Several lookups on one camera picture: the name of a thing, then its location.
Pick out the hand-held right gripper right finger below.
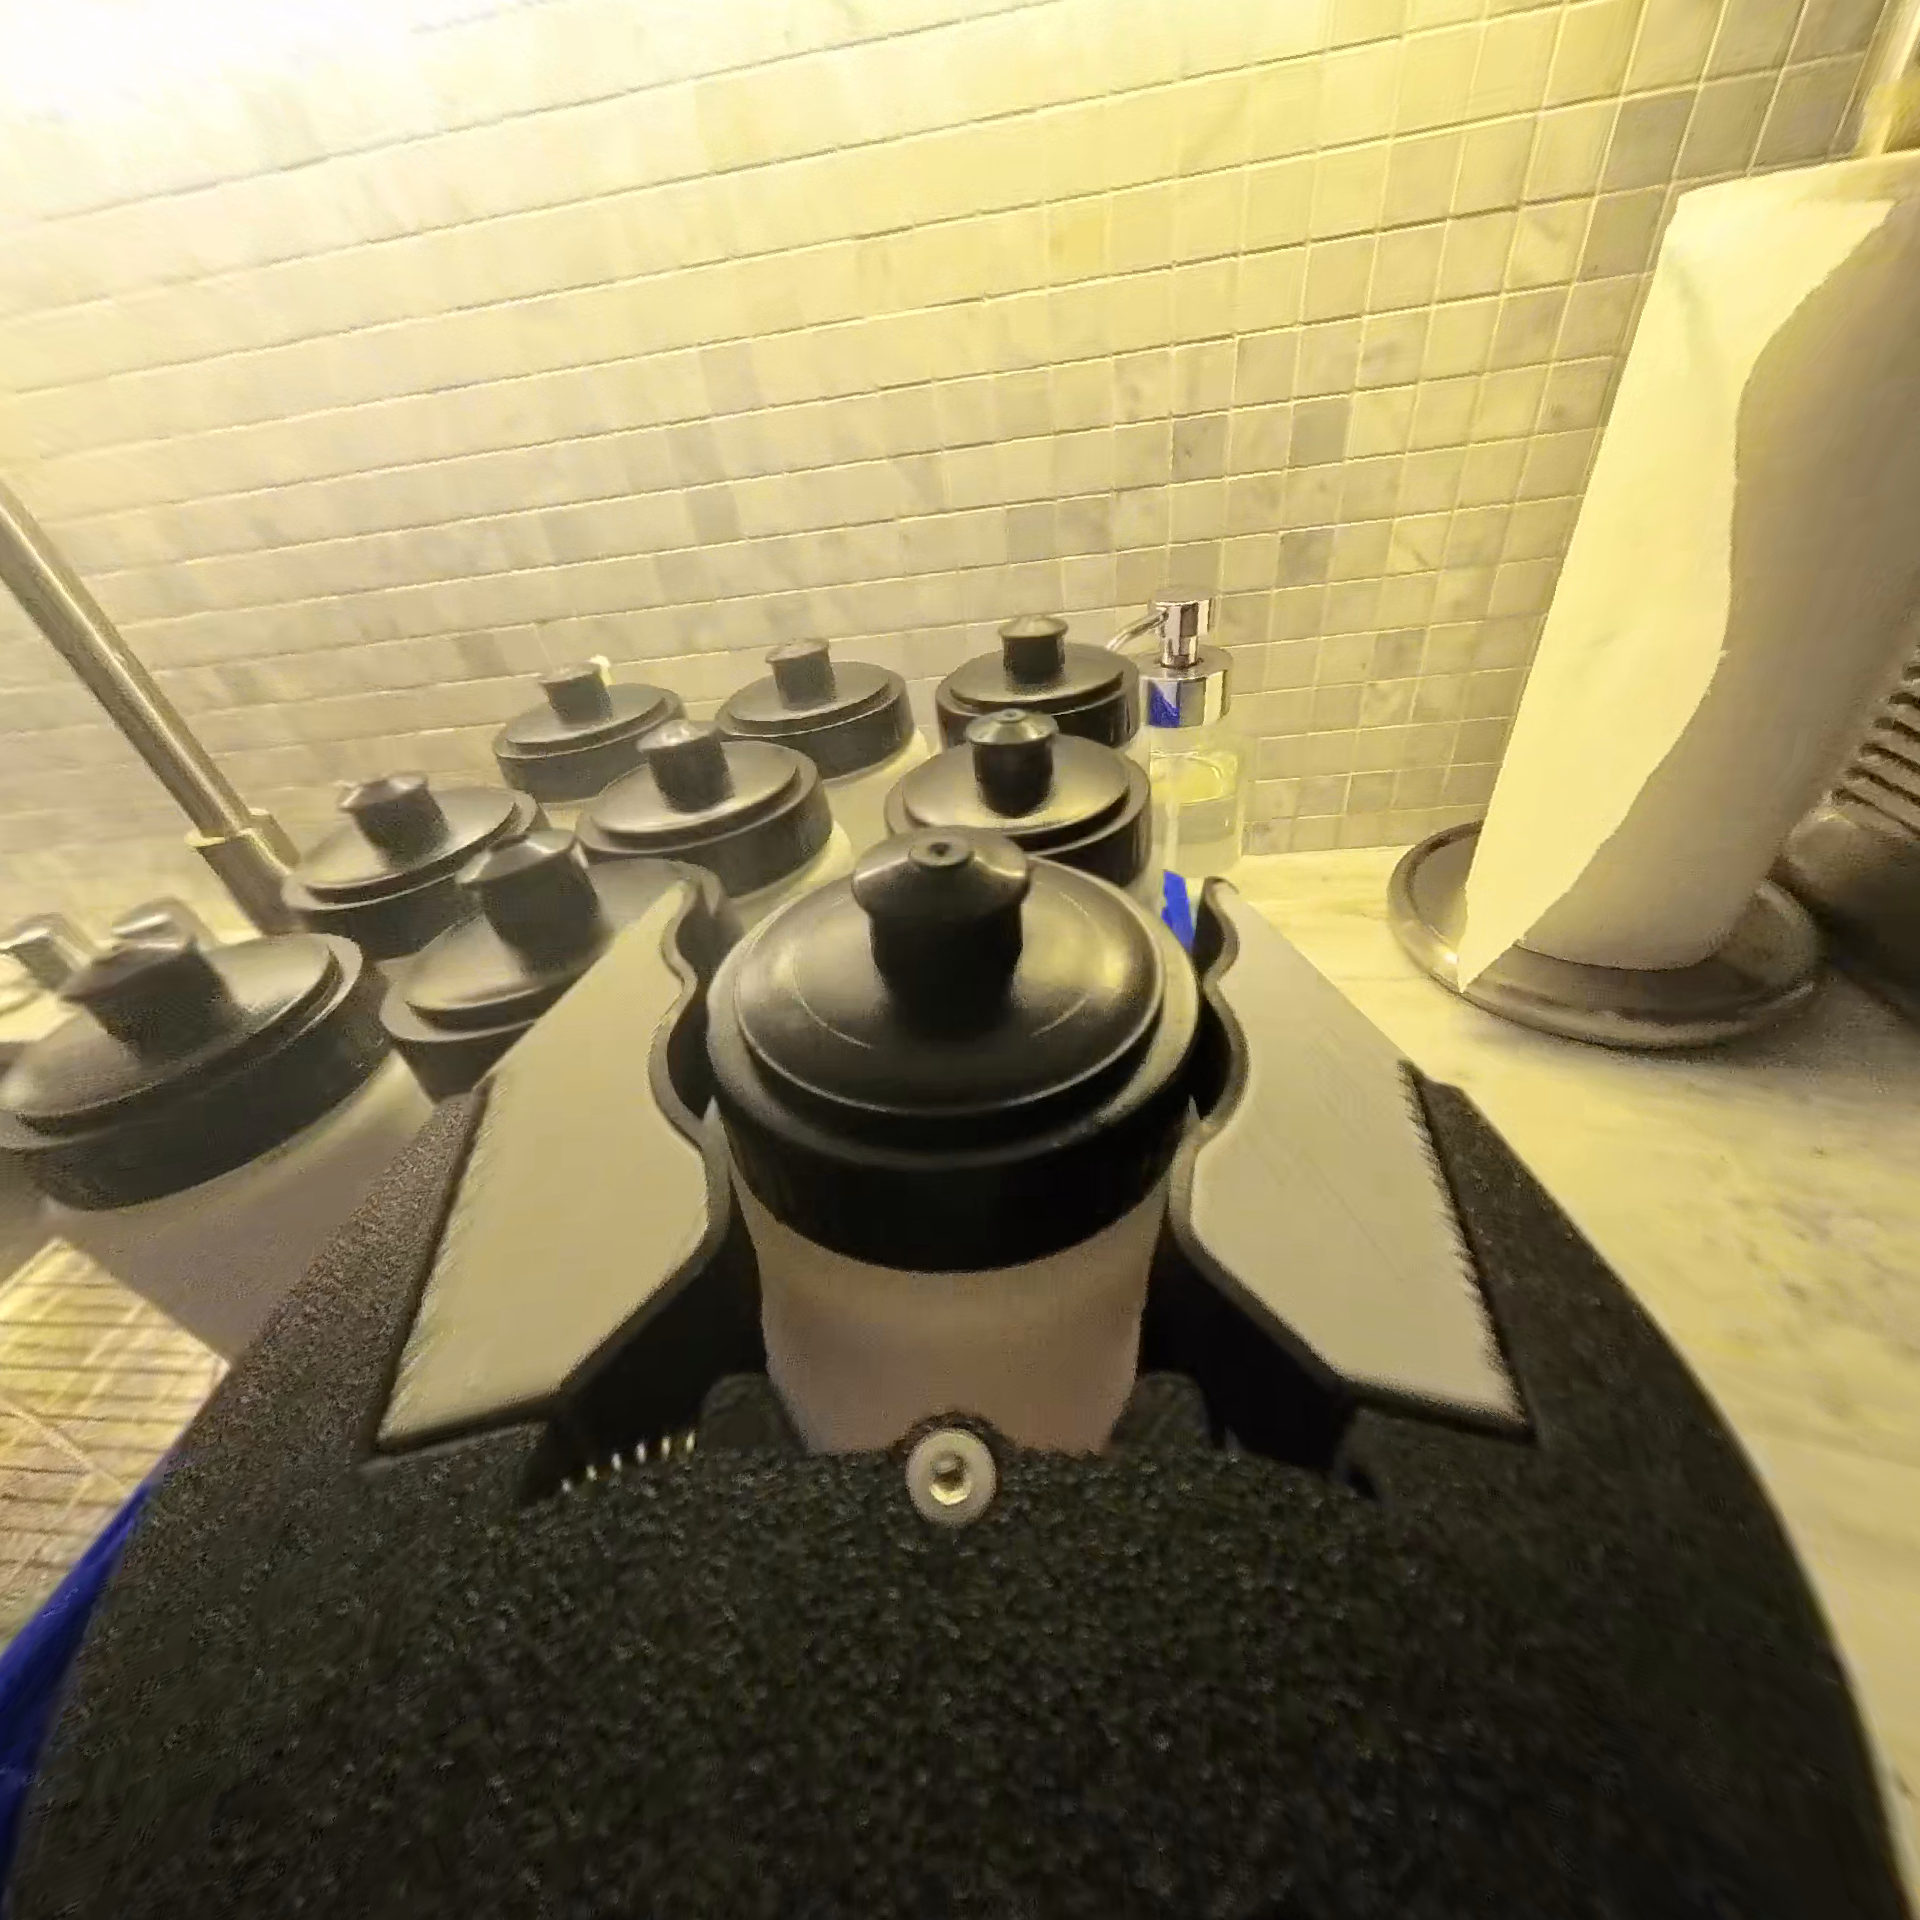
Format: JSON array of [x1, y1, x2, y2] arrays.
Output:
[[1162, 878, 1532, 1448]]

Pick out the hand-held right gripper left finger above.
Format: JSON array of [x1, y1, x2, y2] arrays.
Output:
[[374, 878, 751, 1455]]

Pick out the white plastic bottle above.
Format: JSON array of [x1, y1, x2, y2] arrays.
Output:
[[731, 1171, 1175, 1461]]

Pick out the black bottle cap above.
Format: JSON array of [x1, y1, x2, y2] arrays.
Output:
[[705, 829, 1209, 1277]]

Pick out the blue plastic bin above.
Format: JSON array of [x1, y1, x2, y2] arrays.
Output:
[[0, 878, 1203, 1705]]

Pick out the metal paper towel holder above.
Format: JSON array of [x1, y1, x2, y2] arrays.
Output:
[[1388, 822, 1829, 1052]]

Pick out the group of capped bottles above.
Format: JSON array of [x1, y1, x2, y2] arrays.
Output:
[[0, 613, 1164, 1359]]

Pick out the glass soap dispenser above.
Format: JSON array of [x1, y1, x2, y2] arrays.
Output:
[[1111, 590, 1250, 887]]

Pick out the dark appliance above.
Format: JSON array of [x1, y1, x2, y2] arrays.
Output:
[[1775, 637, 1920, 992]]

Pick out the white paper towel roll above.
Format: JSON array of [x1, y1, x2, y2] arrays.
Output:
[[1463, 150, 1920, 975]]

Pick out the stainless steel faucet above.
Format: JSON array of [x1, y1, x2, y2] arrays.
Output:
[[0, 479, 302, 924]]

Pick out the wire sink grid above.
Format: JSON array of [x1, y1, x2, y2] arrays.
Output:
[[0, 1236, 233, 1644]]

